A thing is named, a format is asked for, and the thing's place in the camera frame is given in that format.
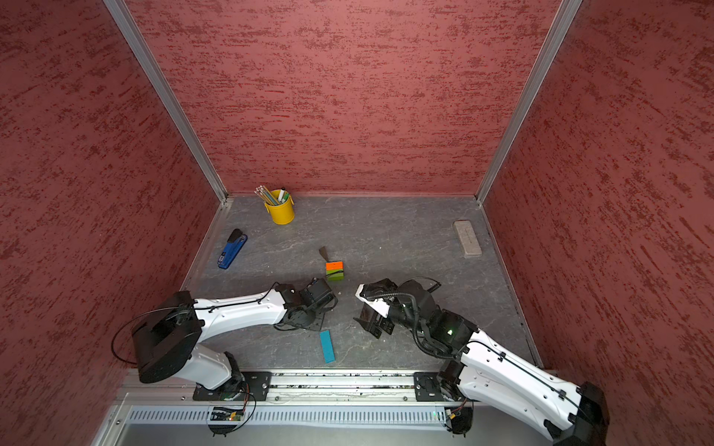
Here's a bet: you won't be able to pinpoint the left aluminium corner post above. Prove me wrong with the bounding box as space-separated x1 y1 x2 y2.
103 0 229 206

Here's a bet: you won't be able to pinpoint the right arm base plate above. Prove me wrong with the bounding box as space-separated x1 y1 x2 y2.
413 372 463 401

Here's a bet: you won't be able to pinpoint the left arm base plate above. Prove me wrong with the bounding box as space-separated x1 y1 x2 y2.
193 372 273 404

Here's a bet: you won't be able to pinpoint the aluminium mounting rail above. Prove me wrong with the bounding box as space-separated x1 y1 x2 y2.
116 369 567 405

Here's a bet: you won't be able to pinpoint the aluminium corner post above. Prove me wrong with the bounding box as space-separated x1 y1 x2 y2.
475 0 582 207
103 0 229 206

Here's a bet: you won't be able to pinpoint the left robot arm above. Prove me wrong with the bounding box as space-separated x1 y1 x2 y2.
110 279 338 403

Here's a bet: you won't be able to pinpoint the white slotted cable duct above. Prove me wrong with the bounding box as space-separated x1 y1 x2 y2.
126 405 448 429

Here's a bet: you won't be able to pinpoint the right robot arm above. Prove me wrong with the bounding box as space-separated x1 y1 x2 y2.
355 279 610 445

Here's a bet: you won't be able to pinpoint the dark brown triangle block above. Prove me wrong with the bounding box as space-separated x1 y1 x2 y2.
319 246 329 262

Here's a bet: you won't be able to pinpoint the yellow pencil cup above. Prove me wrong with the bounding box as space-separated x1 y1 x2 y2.
264 190 296 226

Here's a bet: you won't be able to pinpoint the pencils in cup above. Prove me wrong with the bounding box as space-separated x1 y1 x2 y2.
255 185 281 206

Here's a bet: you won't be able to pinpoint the green rectangular block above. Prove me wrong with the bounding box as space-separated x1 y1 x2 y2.
325 269 345 282

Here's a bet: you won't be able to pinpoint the grey eraser block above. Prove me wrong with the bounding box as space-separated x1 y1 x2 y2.
453 220 483 258

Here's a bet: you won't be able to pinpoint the right aluminium corner post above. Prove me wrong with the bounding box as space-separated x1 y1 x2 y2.
475 0 582 207

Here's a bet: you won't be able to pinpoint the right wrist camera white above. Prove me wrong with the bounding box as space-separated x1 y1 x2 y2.
355 279 398 318

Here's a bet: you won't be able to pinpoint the teal long block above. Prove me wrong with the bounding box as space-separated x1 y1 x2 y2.
319 330 336 363

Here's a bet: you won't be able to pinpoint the blue stapler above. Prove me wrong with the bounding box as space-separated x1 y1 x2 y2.
218 229 248 269

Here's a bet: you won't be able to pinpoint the orange rectangular block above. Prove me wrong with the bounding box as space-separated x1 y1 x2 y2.
325 261 344 273

